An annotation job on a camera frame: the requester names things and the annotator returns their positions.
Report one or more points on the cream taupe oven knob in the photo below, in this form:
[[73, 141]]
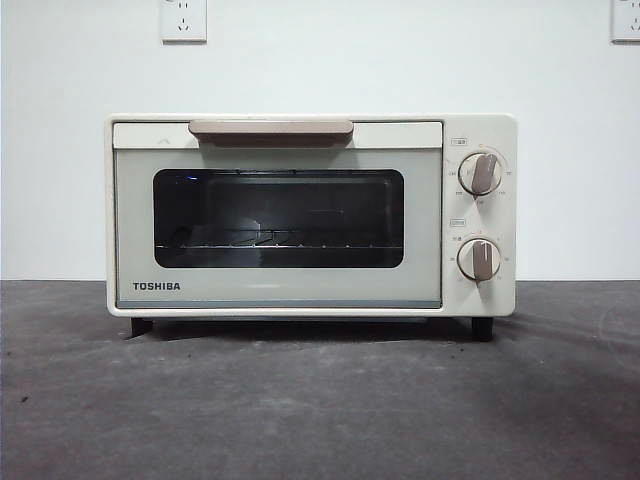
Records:
[[481, 174], [480, 260]]

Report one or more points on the black oven foot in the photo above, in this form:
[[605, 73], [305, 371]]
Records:
[[483, 330], [140, 326]]

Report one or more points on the cream Toshiba toaster oven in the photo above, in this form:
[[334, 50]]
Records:
[[480, 130]]

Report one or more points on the white wall socket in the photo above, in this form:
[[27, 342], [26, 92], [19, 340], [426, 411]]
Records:
[[184, 20], [626, 20]]

